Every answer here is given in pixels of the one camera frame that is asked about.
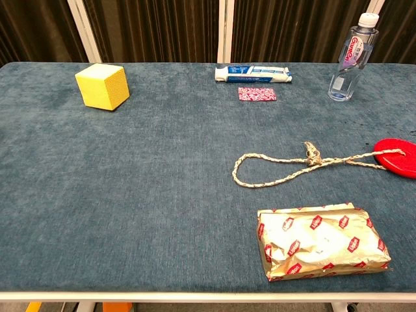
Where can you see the red plastic disc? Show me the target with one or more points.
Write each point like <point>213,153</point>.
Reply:
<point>400,167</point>

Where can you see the blue fabric table mat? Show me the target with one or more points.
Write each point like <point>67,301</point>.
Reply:
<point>162,182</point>

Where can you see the white blue toothpaste tube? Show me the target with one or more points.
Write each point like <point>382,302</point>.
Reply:
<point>253,73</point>

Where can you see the yellow foam cube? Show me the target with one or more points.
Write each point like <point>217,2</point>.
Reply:
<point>100,85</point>

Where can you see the dark brown curtain panel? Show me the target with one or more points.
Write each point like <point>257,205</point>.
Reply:
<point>398,29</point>
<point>32,29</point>
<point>292,29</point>
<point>152,29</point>

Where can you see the clear plastic water bottle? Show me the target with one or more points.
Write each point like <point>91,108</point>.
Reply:
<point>349,58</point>

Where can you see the orange object under table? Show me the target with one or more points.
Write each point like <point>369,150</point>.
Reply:
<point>117,307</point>

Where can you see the white partition frame post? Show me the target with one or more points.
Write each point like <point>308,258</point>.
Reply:
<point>225,32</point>
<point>85,32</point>
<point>373,6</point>

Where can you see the white table frame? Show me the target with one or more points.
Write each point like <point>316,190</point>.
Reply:
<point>195,297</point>

